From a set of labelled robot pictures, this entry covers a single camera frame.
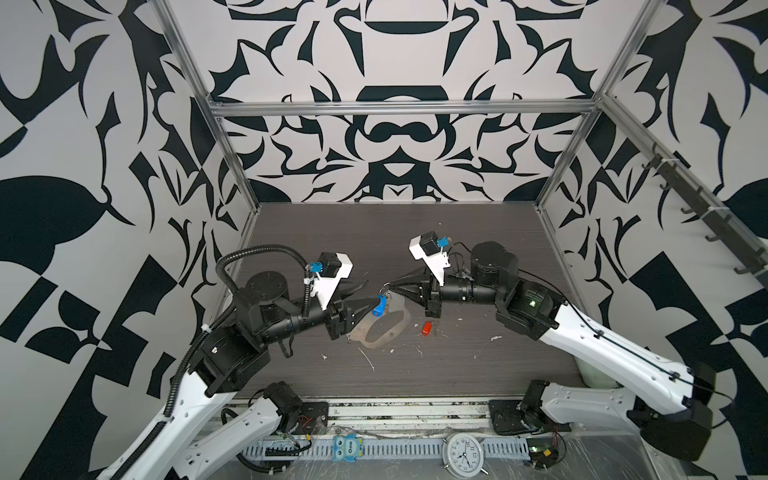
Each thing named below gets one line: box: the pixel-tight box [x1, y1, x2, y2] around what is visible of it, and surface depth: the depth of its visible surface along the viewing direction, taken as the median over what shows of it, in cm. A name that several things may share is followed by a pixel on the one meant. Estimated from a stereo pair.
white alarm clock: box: [442, 432, 489, 478], surface depth 68 cm
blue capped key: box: [372, 295, 387, 317], surface depth 60 cm
